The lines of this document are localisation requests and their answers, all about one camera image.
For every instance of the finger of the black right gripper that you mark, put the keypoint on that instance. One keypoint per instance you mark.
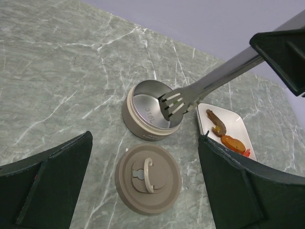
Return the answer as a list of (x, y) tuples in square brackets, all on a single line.
[(284, 51)]

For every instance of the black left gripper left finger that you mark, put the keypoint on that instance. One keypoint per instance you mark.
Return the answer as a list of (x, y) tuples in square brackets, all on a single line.
[(41, 191)]

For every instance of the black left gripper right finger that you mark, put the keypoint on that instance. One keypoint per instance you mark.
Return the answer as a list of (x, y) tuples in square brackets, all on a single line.
[(245, 194)]

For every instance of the red cooked shrimp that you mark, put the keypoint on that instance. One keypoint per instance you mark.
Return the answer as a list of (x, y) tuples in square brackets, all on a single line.
[(246, 153)]

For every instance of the steel serving tongs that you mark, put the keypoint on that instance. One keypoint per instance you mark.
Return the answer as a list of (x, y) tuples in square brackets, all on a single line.
[(239, 64)]

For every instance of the sushi roll piece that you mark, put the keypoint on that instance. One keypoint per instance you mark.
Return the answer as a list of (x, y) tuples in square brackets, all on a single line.
[(173, 104)]

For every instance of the brown round lunch box lid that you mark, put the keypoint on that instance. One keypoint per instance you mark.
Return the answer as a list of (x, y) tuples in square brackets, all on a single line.
[(147, 179)]

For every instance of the round steel lunch box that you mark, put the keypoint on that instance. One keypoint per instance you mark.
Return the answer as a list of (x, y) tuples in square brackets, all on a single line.
[(142, 115)]

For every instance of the orange fried food piece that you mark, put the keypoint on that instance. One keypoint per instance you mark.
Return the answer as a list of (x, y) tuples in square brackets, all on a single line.
[(233, 144)]

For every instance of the white rectangular plate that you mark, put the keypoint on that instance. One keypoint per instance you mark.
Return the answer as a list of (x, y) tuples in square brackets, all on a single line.
[(234, 125)]

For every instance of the grey raw shrimp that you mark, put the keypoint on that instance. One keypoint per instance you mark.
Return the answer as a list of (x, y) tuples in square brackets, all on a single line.
[(219, 128)]

